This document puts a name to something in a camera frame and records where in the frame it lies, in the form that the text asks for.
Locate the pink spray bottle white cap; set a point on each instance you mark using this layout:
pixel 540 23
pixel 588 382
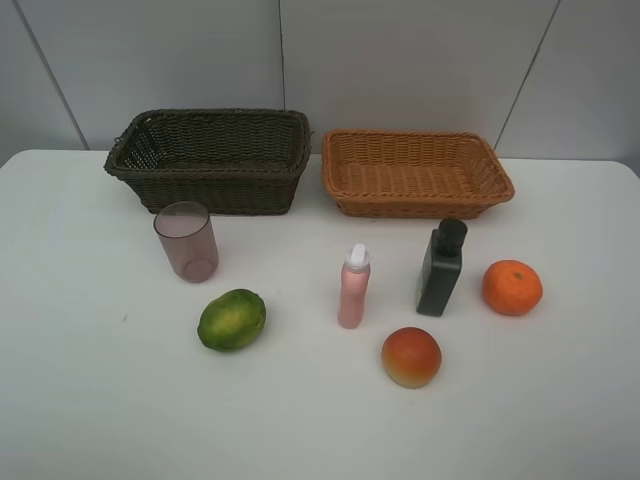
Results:
pixel 355 276

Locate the dark green bottle black cap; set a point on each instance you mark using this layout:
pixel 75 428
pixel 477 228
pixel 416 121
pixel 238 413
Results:
pixel 441 267

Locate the translucent purple plastic cup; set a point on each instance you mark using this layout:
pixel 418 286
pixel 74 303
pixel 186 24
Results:
pixel 187 237

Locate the red yellow apple fruit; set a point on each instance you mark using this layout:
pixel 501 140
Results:
pixel 411 357

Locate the orange mandarin fruit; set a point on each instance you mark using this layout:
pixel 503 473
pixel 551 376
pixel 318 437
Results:
pixel 511 287

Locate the orange wicker basket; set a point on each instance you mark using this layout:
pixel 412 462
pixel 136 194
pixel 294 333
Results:
pixel 426 175

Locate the dark brown wicker basket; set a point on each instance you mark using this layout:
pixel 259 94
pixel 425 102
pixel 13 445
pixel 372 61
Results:
pixel 241 162

